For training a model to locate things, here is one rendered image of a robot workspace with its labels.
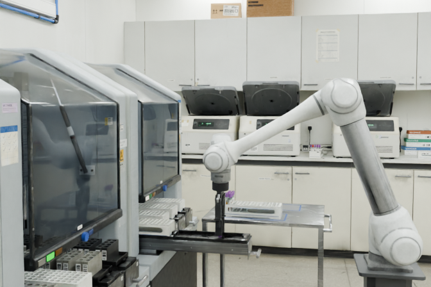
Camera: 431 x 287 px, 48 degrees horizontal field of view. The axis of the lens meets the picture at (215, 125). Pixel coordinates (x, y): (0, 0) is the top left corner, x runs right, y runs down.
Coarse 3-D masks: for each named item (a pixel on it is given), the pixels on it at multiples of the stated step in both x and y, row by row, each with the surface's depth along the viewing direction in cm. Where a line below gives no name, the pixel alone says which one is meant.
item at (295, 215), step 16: (256, 208) 264; (288, 208) 264; (304, 208) 264; (320, 208) 264; (224, 224) 286; (256, 224) 237; (272, 224) 235; (288, 224) 233; (304, 224) 231; (320, 224) 230; (320, 240) 230; (224, 256) 287; (320, 256) 231; (224, 272) 287; (320, 272) 231
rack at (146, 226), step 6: (144, 222) 216; (150, 222) 217; (156, 222) 216; (162, 222) 216; (168, 222) 216; (144, 228) 224; (150, 228) 224; (156, 228) 223; (162, 228) 212; (168, 228) 212; (156, 234) 213; (162, 234) 212; (168, 234) 212
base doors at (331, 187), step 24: (192, 168) 450; (240, 168) 442; (264, 168) 437; (288, 168) 432; (312, 168) 429; (336, 168) 426; (192, 192) 451; (216, 192) 447; (240, 192) 443; (264, 192) 438; (288, 192) 433; (312, 192) 430; (336, 192) 427; (360, 192) 423; (408, 192) 415; (192, 216) 453; (336, 216) 428; (360, 216) 424; (264, 240) 440; (288, 240) 435; (312, 240) 433; (336, 240) 429; (360, 240) 425
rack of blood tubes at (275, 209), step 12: (228, 204) 245; (240, 204) 246; (252, 204) 245; (264, 204) 245; (276, 204) 245; (228, 216) 246; (240, 216) 244; (252, 216) 243; (264, 216) 242; (276, 216) 240
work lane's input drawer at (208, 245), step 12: (144, 240) 212; (156, 240) 211; (168, 240) 210; (180, 240) 209; (192, 240) 209; (204, 240) 208; (216, 240) 207; (228, 240) 206; (240, 240) 205; (204, 252) 207; (216, 252) 206; (228, 252) 205; (240, 252) 204; (252, 252) 210
